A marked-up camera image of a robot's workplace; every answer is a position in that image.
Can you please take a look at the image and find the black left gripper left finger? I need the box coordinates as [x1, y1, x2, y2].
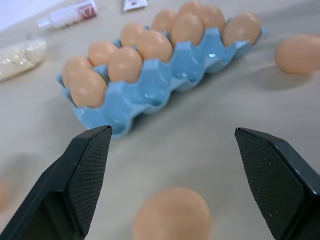
[0, 125, 112, 240]

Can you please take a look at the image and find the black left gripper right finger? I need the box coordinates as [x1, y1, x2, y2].
[234, 127, 320, 240]

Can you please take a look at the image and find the blue plastic egg tray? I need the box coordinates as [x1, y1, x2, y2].
[55, 24, 270, 136]

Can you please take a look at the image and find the brown egg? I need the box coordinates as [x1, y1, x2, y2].
[177, 0, 208, 16]
[171, 13, 204, 48]
[199, 4, 226, 35]
[61, 56, 95, 88]
[120, 21, 151, 48]
[69, 66, 108, 109]
[87, 41, 120, 67]
[133, 187, 213, 240]
[151, 9, 178, 33]
[136, 29, 174, 63]
[274, 34, 320, 75]
[108, 46, 143, 83]
[222, 11, 263, 47]

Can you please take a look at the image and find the clear bag of white grains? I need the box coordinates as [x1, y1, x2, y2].
[0, 33, 48, 82]

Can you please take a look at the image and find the white bottle with red label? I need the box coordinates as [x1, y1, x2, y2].
[36, 0, 99, 31]

